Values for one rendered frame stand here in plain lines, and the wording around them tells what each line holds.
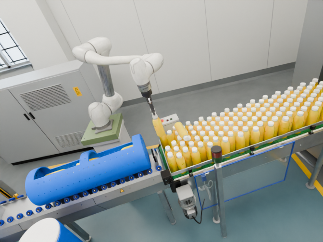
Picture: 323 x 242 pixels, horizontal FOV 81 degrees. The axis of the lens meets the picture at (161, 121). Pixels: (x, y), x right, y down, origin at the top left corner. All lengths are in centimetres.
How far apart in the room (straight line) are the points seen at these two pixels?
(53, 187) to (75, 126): 187
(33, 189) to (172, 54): 315
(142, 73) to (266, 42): 345
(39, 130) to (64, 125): 43
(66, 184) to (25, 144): 255
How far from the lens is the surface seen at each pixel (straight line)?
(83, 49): 158
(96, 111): 188
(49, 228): 158
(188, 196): 147
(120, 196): 167
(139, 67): 119
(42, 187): 163
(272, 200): 248
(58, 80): 298
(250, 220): 235
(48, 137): 370
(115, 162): 141
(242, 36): 414
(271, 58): 456
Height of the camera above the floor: 212
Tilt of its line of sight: 36 degrees down
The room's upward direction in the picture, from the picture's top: 17 degrees counter-clockwise
